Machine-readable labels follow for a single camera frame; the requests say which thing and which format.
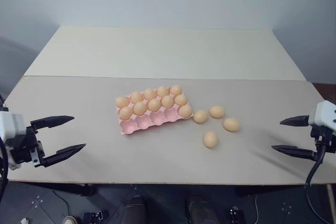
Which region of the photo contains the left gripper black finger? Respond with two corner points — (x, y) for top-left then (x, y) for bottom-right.
(41, 143), (87, 168)
(30, 115), (75, 131)

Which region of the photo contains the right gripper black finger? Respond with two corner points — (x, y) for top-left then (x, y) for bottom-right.
(271, 144), (319, 162)
(279, 115), (311, 126)

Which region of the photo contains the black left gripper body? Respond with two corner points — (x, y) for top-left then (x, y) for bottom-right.
(12, 125), (47, 168)

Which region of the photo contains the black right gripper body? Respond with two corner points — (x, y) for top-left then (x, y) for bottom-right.
(310, 125), (336, 162)

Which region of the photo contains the pink egg tray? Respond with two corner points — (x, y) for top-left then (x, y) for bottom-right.
(115, 85), (195, 136)

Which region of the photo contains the beige egg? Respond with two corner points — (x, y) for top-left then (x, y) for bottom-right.
(209, 105), (226, 119)
(147, 98), (161, 112)
(130, 91), (144, 103)
(133, 101), (147, 116)
(178, 104), (193, 119)
(170, 84), (183, 97)
(174, 94), (188, 106)
(193, 110), (209, 124)
(115, 97), (131, 109)
(223, 118), (242, 132)
(161, 95), (175, 109)
(203, 131), (219, 149)
(156, 86), (170, 98)
(119, 106), (134, 120)
(143, 88), (157, 100)

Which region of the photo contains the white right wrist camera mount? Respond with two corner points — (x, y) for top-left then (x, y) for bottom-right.
(308, 100), (336, 131)

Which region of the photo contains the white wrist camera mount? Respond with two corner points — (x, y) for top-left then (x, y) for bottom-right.
(308, 100), (336, 131)
(0, 111), (27, 170)

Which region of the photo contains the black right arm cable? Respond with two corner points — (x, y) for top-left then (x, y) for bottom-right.
(305, 140), (328, 187)

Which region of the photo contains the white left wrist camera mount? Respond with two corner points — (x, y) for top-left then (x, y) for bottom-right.
(0, 111), (27, 170)

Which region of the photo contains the grey floor cable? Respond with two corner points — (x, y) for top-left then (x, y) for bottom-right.
(51, 189), (71, 217)

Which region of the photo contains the white floor cable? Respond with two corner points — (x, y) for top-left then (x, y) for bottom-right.
(253, 195), (260, 224)

